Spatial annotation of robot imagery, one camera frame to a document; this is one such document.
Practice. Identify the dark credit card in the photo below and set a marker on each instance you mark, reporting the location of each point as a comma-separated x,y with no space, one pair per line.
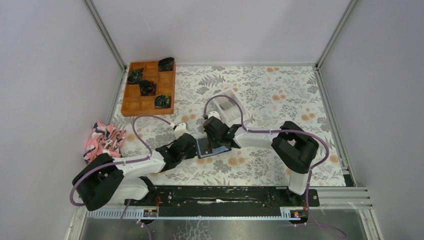
204,147

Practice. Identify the dark rolled cloth top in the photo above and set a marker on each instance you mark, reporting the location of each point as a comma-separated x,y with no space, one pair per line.
166,64

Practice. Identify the dark rolled cloth middle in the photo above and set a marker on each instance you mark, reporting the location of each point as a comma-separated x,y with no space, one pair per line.
147,88

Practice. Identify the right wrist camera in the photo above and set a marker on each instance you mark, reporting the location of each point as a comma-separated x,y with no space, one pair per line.
211,114

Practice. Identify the wooden compartment tray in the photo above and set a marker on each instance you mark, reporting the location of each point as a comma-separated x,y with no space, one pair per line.
133,104

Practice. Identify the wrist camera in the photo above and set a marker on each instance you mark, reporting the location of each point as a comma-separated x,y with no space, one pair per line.
179,129
211,114

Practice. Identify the white plastic card box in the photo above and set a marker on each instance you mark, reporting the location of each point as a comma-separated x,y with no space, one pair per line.
228,111

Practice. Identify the floral tablecloth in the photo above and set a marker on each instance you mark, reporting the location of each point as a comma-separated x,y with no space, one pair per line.
271,94

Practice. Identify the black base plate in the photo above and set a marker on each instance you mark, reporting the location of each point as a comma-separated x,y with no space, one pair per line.
222,201

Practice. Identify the dark rolled cloth left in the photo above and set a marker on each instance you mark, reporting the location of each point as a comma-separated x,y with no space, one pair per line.
135,76

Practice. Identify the pink patterned cloth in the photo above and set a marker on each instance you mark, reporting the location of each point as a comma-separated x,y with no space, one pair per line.
105,138

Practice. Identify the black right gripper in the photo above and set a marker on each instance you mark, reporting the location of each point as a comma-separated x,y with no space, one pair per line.
213,145

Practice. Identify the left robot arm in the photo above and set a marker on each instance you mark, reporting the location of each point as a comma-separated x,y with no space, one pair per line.
109,180

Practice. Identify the stack of cards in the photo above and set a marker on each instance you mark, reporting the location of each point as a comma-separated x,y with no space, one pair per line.
224,103

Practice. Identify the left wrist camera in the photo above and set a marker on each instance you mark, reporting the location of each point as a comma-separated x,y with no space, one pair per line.
179,129

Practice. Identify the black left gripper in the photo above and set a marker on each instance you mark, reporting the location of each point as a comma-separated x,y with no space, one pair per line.
193,152

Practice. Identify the blue leather card holder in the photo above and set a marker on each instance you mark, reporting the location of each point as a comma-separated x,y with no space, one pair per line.
216,150

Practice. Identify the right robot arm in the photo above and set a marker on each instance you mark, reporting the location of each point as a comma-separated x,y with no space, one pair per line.
295,147

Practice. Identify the dark rolled cloth bottom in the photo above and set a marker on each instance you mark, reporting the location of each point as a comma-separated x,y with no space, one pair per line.
163,101

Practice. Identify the dark rolled cloth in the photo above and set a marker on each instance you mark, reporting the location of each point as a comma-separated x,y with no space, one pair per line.
147,88
163,101
135,76
166,64

